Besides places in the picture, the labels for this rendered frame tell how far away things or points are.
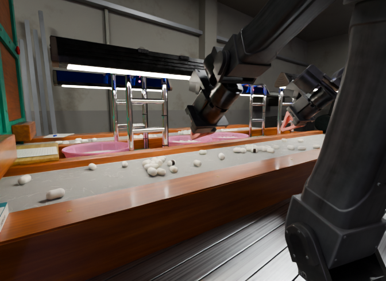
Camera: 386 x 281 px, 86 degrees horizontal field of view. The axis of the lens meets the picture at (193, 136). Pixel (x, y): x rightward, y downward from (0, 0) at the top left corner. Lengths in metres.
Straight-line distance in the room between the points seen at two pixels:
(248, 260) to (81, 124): 3.00
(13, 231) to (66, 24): 3.13
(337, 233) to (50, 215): 0.38
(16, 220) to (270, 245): 0.43
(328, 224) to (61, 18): 3.37
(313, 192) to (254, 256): 0.22
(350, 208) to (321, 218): 0.03
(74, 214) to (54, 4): 3.19
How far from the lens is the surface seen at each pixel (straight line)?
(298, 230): 0.26
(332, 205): 0.25
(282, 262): 0.44
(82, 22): 3.45
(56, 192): 0.53
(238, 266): 0.41
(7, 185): 0.70
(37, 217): 0.41
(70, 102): 3.22
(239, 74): 0.40
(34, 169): 0.77
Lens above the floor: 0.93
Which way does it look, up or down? 8 degrees down
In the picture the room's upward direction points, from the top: straight up
